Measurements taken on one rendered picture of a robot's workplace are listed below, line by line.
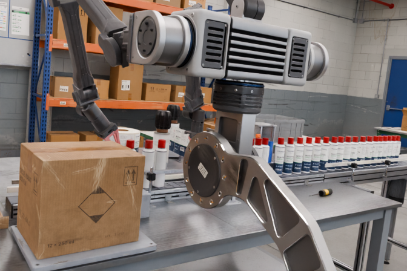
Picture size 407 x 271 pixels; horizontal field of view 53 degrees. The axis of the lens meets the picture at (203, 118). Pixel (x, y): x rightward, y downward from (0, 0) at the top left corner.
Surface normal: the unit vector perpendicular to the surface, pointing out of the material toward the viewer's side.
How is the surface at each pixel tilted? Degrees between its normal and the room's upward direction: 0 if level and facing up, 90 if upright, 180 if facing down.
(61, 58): 90
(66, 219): 90
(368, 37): 90
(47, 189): 90
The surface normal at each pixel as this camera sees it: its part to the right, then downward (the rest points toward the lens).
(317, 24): 0.59, 0.14
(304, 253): -0.80, -0.01
